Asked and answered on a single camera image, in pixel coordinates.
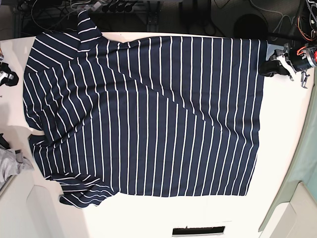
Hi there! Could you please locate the grey cloth pile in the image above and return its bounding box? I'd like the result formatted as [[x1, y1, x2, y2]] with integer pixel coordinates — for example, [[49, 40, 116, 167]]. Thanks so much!
[[0, 133, 33, 187]]

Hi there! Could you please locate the green fabric at right edge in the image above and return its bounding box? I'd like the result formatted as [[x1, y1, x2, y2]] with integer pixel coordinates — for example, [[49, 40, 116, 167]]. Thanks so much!
[[259, 84, 317, 232]]

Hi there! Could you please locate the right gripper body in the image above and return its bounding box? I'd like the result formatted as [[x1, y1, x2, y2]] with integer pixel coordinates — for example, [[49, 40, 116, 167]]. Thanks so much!
[[0, 56, 14, 85]]

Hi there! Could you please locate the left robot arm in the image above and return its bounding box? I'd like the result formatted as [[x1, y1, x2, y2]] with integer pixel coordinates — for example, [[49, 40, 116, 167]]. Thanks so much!
[[259, 0, 317, 88]]

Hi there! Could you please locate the navy white striped t-shirt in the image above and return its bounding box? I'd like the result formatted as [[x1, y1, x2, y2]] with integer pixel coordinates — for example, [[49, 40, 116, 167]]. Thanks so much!
[[23, 11, 267, 208]]

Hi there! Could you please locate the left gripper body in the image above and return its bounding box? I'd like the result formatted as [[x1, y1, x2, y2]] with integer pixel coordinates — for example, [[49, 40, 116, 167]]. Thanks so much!
[[269, 43, 317, 88]]

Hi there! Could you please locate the white cable on floor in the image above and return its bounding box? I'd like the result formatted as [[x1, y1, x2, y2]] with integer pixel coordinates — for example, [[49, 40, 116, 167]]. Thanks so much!
[[249, 0, 298, 35]]

